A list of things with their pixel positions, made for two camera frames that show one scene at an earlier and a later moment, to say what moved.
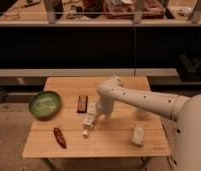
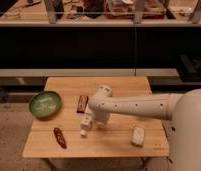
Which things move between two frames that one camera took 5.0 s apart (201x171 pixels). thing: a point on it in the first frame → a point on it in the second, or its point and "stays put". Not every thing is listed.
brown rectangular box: x=82 y=104 stays put
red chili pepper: x=59 y=137 stays put
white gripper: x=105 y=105 → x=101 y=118
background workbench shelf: x=104 y=13 stays put
